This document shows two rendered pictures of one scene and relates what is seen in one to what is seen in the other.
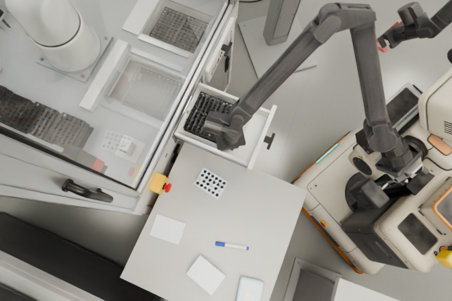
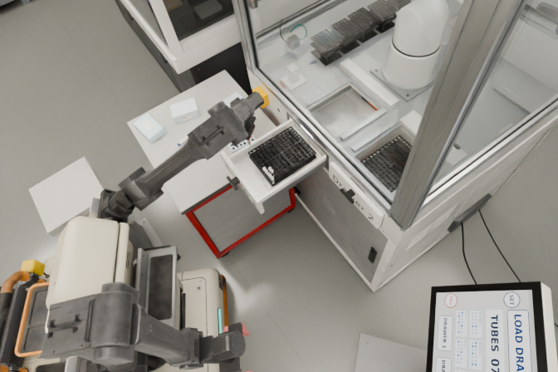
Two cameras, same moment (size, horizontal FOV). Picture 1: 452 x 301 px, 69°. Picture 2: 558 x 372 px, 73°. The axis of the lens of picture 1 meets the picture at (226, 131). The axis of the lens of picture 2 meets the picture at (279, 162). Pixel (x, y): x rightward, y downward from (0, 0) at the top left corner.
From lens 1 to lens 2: 118 cm
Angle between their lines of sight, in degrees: 45
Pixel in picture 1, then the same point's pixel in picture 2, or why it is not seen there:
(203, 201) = not seen: hidden behind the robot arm
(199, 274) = (187, 104)
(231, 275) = (172, 127)
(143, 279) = (212, 80)
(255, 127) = (257, 189)
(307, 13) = not seen: outside the picture
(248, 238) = not seen: hidden behind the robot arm
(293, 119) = (291, 345)
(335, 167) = (199, 322)
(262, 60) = (388, 356)
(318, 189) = (194, 288)
